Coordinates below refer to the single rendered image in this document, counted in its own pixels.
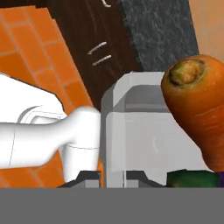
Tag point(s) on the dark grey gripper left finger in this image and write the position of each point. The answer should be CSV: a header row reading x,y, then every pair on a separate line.
x,y
89,178

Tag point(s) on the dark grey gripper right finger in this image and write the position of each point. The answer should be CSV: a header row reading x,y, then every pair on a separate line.
x,y
135,178

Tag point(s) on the purple eggplant with green stem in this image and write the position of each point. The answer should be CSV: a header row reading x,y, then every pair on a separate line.
x,y
192,178

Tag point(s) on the orange carrot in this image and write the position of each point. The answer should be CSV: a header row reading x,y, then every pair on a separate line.
x,y
201,108

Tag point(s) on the white rounded object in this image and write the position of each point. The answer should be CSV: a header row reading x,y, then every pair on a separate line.
x,y
43,134

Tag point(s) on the dark brown wooden cabinet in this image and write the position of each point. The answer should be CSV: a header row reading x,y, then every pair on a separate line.
x,y
87,32

